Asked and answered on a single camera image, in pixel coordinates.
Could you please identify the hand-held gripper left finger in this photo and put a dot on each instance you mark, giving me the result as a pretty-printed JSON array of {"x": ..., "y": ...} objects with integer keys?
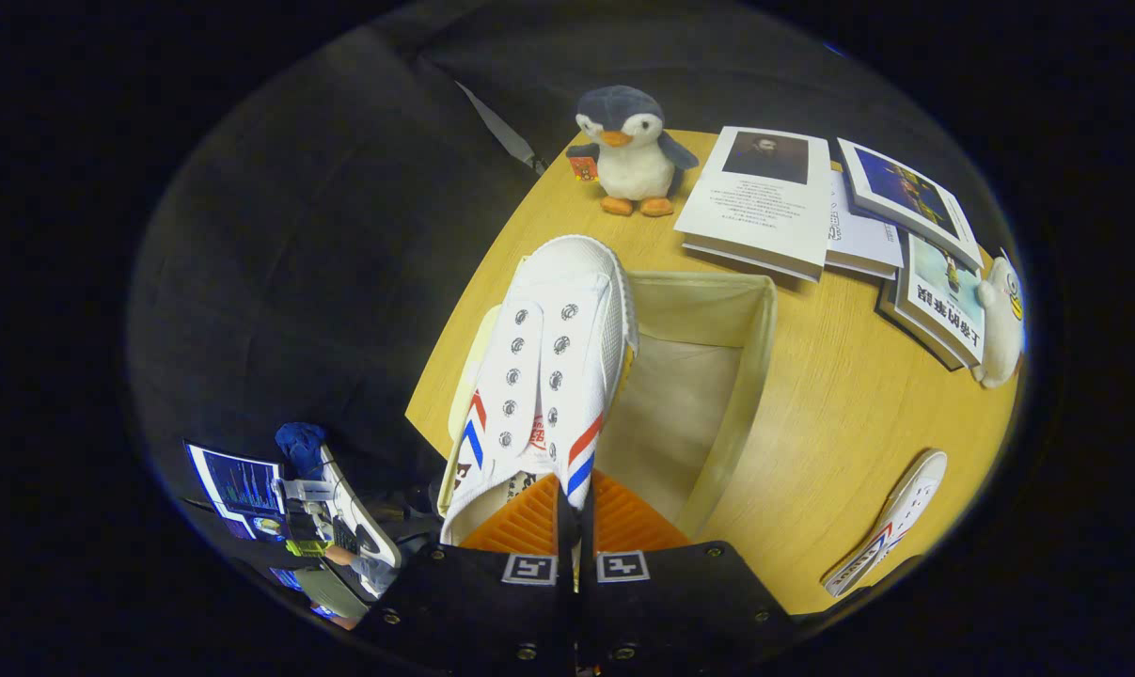
[{"x": 473, "y": 602}]

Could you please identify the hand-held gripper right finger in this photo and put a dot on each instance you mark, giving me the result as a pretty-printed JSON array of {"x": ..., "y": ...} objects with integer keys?
[{"x": 680, "y": 602}]

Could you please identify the beige fabric storage box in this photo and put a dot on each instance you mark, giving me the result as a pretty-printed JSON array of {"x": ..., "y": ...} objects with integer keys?
[{"x": 689, "y": 404}]

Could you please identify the white striped canvas shoe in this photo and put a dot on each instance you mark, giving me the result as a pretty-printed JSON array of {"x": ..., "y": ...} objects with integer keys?
[
  {"x": 891, "y": 517},
  {"x": 548, "y": 338}
]

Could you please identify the white laptop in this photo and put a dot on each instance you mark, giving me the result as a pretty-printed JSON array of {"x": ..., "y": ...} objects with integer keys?
[{"x": 365, "y": 522}]

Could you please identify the blue cloth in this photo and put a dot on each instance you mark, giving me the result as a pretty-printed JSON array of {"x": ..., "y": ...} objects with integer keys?
[{"x": 301, "y": 449}]

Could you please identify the pale green cover book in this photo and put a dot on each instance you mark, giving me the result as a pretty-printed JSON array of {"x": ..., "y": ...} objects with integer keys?
[{"x": 943, "y": 306}]

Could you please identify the white portrait cover book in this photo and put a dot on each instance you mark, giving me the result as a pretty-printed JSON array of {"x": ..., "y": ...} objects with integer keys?
[{"x": 764, "y": 207}]

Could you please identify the plain white book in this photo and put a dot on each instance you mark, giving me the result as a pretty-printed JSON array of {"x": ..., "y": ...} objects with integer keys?
[{"x": 863, "y": 235}]

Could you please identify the white duck plush toy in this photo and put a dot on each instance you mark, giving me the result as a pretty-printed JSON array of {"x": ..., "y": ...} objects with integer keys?
[{"x": 1000, "y": 320}]

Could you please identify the penguin plush toy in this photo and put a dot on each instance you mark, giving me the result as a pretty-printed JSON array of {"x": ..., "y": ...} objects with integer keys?
[{"x": 633, "y": 155}]

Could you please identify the dark blue cover book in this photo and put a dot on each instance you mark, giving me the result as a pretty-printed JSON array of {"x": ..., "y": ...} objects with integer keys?
[{"x": 910, "y": 193}]

